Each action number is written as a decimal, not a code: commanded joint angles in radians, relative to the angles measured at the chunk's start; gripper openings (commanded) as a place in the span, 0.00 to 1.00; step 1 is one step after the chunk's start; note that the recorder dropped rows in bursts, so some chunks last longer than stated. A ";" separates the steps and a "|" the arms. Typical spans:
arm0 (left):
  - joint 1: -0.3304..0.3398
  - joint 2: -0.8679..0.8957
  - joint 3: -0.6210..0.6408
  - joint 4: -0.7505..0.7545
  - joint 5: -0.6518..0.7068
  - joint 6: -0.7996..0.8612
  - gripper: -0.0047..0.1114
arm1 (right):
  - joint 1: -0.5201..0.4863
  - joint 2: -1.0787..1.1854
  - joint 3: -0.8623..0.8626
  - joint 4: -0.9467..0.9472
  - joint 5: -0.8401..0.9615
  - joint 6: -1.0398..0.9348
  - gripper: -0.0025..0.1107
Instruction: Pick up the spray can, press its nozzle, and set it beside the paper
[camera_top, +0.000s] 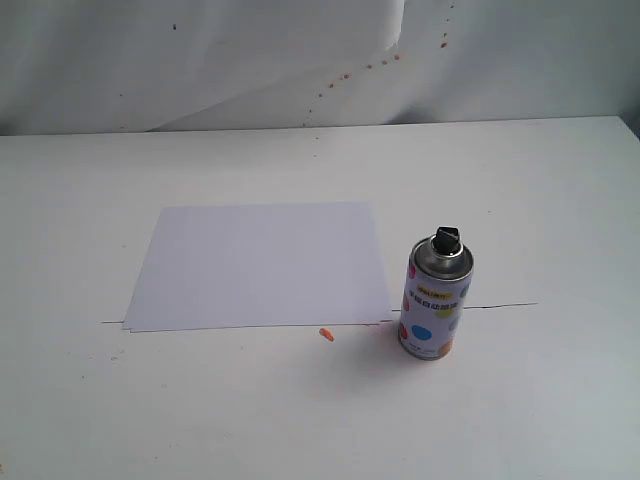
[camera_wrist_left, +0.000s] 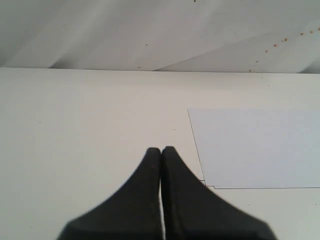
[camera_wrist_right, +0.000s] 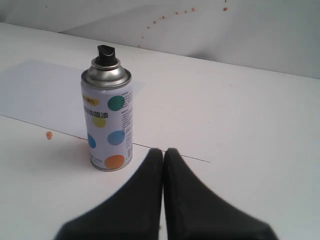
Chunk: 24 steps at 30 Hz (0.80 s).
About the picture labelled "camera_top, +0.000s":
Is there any white backdrop cloth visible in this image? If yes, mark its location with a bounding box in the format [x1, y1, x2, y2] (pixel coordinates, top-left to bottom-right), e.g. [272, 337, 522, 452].
[1, 1, 639, 135]

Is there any white paper sheet stack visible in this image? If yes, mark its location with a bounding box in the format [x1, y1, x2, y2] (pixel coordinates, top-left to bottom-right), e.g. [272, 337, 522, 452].
[123, 202, 392, 332]

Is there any orange paint blob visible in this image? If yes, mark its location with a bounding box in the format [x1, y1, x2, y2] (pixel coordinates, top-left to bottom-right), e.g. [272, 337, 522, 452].
[319, 328, 335, 342]

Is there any white dotted spray paint can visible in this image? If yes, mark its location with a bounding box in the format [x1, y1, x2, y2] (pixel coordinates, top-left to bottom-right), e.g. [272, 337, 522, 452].
[397, 226, 474, 360]

